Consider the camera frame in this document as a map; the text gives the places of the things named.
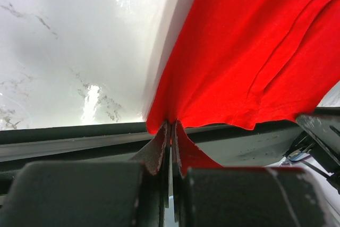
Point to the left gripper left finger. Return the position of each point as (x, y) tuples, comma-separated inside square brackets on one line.
[(80, 193)]

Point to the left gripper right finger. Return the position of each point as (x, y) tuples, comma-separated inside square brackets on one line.
[(208, 194)]

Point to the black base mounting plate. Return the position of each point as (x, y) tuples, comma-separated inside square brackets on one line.
[(312, 141)]

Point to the red t shirt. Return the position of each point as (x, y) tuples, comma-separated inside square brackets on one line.
[(244, 62)]

